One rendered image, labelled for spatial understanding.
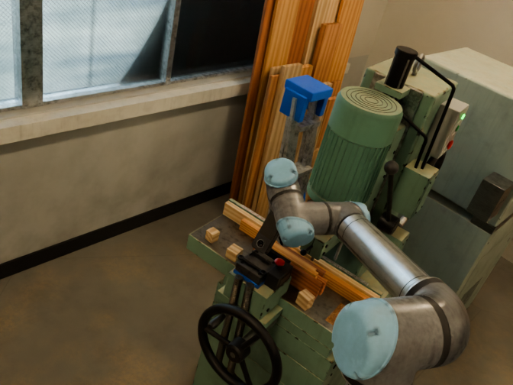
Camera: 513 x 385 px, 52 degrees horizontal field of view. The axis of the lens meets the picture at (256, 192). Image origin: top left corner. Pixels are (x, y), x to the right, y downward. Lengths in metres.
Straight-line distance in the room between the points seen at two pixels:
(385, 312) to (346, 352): 0.09
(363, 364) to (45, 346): 1.90
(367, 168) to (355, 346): 0.66
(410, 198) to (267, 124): 1.51
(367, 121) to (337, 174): 0.17
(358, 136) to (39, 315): 1.80
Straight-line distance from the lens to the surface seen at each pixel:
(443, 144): 1.66
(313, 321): 1.56
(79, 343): 2.55
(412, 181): 1.61
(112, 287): 2.78
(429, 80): 1.65
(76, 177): 2.69
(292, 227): 1.11
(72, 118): 2.42
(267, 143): 3.03
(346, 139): 1.35
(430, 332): 0.86
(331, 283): 1.66
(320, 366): 1.65
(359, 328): 0.83
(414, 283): 0.97
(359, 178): 1.41
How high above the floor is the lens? 1.98
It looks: 33 degrees down
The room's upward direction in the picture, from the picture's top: 15 degrees clockwise
